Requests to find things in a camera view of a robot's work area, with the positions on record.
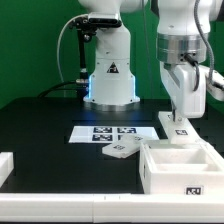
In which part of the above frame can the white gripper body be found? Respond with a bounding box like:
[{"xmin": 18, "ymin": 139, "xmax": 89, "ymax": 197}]
[{"xmin": 160, "ymin": 63, "xmax": 206, "ymax": 118}]

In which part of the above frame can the white cabinet door panel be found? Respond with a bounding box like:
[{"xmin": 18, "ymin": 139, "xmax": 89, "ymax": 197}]
[{"xmin": 158, "ymin": 111, "xmax": 200, "ymax": 144}]

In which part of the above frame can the white cabinet body box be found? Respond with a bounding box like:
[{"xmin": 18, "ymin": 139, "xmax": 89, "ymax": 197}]
[{"xmin": 139, "ymin": 140, "xmax": 224, "ymax": 196}]

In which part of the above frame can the white door panel with knob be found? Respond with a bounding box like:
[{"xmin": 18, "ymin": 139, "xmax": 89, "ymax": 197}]
[{"xmin": 102, "ymin": 134, "xmax": 147, "ymax": 158}]

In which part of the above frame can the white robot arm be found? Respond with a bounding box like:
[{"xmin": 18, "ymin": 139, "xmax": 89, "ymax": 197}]
[{"xmin": 78, "ymin": 0, "xmax": 224, "ymax": 118}]

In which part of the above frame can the white marker sheet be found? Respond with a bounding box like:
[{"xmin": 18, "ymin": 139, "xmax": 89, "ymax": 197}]
[{"xmin": 69, "ymin": 126, "xmax": 159, "ymax": 143}]

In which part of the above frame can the black camera on stand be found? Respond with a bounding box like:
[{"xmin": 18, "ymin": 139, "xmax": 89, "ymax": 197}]
[{"xmin": 69, "ymin": 13, "xmax": 122, "ymax": 99}]

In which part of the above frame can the black base cable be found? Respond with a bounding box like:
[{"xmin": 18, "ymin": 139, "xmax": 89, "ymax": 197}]
[{"xmin": 38, "ymin": 81, "xmax": 88, "ymax": 99}]

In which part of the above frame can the grey camera cable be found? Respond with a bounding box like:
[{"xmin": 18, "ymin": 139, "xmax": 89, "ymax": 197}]
[{"xmin": 56, "ymin": 14, "xmax": 88, "ymax": 84}]

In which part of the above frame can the white front fence rail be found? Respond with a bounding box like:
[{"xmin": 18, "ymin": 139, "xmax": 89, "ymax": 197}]
[{"xmin": 0, "ymin": 193, "xmax": 224, "ymax": 224}]

